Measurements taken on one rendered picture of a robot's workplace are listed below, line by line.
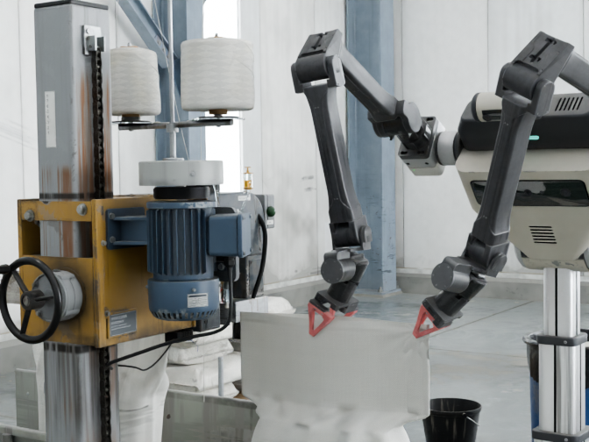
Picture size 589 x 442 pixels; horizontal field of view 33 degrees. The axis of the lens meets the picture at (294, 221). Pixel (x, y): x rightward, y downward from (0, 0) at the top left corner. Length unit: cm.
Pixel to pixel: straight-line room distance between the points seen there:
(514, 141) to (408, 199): 916
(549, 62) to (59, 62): 101
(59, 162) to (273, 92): 777
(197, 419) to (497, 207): 131
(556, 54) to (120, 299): 103
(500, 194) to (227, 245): 57
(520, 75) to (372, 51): 918
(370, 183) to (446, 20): 193
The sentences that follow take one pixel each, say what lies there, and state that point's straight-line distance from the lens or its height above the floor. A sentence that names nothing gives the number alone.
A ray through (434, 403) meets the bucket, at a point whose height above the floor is 24.
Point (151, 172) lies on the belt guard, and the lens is 208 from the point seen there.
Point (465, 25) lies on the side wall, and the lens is 1096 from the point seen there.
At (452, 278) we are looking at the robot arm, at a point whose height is 117.
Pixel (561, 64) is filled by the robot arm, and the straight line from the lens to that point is 200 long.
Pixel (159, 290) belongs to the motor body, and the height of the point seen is 115.
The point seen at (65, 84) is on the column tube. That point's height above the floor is 158.
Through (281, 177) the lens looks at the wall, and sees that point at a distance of 999.
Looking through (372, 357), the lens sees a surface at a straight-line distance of 228.
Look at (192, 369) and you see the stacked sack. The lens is 521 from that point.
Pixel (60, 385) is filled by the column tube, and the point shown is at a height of 93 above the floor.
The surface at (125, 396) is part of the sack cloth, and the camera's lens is 266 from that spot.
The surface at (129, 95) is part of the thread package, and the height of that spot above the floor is 157.
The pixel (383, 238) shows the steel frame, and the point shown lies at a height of 62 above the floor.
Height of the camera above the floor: 140
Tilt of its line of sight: 3 degrees down
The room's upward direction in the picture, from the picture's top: 1 degrees counter-clockwise
